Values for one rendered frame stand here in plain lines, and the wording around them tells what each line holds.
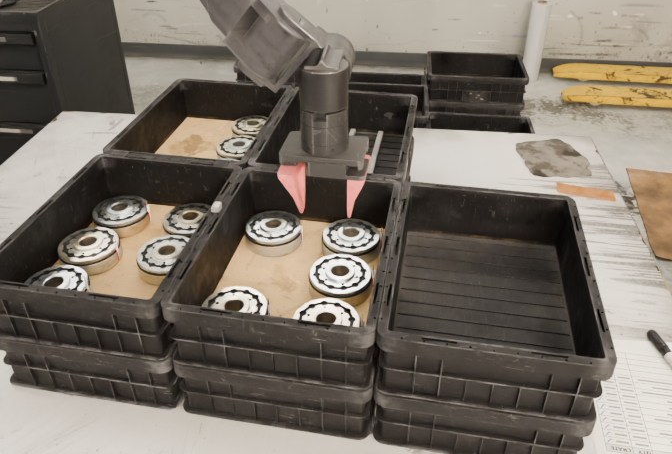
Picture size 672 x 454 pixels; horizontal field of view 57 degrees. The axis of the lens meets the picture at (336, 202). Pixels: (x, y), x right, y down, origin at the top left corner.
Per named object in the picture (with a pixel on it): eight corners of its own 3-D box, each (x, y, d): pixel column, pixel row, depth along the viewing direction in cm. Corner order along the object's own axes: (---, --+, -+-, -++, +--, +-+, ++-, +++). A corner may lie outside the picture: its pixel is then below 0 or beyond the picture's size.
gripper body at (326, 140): (291, 143, 80) (288, 90, 76) (369, 149, 78) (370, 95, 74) (278, 168, 75) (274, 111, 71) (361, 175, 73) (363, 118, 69)
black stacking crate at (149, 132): (248, 217, 123) (244, 167, 117) (111, 202, 128) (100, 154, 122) (295, 130, 156) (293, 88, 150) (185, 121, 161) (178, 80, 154)
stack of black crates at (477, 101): (504, 145, 292) (519, 53, 268) (512, 178, 267) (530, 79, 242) (419, 141, 296) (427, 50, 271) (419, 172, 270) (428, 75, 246)
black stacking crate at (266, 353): (370, 398, 86) (373, 339, 80) (170, 368, 90) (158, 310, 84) (398, 234, 118) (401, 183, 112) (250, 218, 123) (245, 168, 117)
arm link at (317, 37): (233, 66, 69) (278, 8, 65) (255, 34, 79) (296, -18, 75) (315, 131, 73) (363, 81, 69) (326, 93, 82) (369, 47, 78)
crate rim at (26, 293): (158, 320, 85) (155, 308, 84) (-36, 294, 89) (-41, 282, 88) (245, 176, 118) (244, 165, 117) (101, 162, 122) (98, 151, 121)
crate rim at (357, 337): (374, 350, 80) (374, 337, 79) (158, 321, 85) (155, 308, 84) (402, 191, 113) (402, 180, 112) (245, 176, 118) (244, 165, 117)
